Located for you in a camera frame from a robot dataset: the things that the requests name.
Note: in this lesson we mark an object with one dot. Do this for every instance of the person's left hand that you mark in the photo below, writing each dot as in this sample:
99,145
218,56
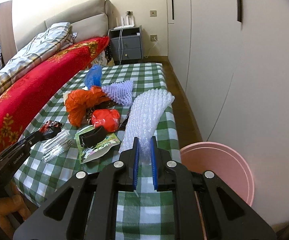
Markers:
10,205

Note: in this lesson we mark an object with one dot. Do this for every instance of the beige upholstered headboard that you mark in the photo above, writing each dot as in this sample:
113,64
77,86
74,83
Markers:
90,19

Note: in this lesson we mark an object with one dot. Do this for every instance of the purple foam fruit net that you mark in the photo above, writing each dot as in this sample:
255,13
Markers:
120,92

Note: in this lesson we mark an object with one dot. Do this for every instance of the pink plastic basin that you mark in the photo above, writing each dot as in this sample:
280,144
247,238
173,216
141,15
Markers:
227,163

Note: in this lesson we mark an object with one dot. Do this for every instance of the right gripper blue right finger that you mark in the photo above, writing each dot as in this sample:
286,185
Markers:
154,162

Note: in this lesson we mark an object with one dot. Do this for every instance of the white wardrobe doors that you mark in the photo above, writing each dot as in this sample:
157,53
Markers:
231,58

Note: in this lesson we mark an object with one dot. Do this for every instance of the brass wall socket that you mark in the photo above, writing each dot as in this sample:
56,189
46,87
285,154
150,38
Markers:
154,38
153,13

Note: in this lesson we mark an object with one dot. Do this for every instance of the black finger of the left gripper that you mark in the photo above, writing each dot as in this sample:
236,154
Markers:
12,157

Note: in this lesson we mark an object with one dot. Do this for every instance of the blue plastic bag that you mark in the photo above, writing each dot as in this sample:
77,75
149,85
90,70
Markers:
93,76

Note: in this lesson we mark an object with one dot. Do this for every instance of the red floral blanket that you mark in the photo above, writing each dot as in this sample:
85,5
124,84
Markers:
24,99

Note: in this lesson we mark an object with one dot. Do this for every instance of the white bubble wrap sheet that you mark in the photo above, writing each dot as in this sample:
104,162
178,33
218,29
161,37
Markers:
144,117

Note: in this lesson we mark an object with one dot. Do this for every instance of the clear crumpled plastic wrap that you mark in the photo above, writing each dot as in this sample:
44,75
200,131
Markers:
56,146

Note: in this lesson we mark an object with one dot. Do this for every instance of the brass wall socket lower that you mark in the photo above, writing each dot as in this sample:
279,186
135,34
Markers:
154,38

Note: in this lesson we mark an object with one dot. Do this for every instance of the orange plastic bag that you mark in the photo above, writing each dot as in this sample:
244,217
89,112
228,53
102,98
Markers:
79,100

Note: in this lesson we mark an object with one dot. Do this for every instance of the black cloth band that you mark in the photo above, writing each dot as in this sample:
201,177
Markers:
92,138

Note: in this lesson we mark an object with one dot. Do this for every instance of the red plastic bag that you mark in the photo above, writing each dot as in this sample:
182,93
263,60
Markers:
108,118

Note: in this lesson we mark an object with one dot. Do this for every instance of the grey bedside cabinet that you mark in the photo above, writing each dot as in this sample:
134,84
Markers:
126,44

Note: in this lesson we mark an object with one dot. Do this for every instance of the brass wall socket upper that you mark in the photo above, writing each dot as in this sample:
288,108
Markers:
153,13

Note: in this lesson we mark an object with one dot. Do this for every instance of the plaid folded quilt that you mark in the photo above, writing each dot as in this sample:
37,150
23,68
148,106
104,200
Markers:
40,48

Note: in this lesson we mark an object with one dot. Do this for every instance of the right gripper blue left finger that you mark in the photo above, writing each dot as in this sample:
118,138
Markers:
136,149

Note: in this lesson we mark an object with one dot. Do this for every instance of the white router on cabinet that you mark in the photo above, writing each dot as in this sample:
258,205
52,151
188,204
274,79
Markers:
126,21

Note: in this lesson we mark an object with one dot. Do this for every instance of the red black snack wrapper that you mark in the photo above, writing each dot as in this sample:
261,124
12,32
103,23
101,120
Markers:
50,129

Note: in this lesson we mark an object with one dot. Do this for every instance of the green white snack pouch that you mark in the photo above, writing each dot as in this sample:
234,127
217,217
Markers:
89,154

